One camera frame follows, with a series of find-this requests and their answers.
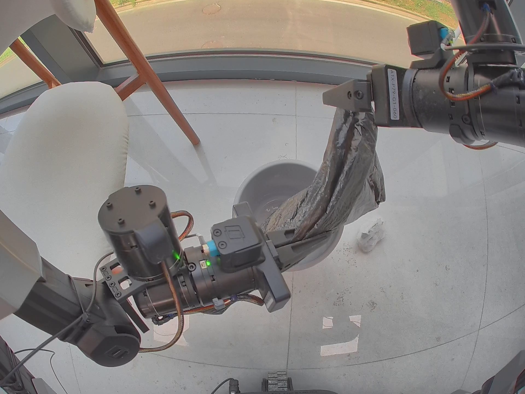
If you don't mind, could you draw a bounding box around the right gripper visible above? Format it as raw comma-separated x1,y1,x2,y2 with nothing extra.
323,63,453,131

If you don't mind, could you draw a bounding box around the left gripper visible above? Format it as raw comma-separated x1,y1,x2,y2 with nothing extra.
185,201,331,313

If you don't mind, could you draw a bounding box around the black plastic bag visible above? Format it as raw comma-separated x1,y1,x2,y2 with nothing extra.
262,107,387,245

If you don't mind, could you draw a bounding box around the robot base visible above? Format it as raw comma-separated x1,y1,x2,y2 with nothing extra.
209,370,341,394

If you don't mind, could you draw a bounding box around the white trash bin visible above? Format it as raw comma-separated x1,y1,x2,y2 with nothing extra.
233,160,344,272

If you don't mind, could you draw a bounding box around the window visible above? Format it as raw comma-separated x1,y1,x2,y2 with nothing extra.
0,0,525,110

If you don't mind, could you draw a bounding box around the white cushioned wooden chair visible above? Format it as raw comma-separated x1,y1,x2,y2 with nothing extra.
0,0,201,280

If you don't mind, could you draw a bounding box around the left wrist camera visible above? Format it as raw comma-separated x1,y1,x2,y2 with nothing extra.
203,215,268,273

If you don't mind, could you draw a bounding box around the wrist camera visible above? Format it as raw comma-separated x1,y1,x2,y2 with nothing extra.
407,20,454,71
203,215,268,273

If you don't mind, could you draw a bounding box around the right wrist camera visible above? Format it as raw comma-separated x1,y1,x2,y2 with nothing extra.
407,20,454,71

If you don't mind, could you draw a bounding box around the black cable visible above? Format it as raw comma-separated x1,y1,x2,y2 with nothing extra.
0,253,115,389

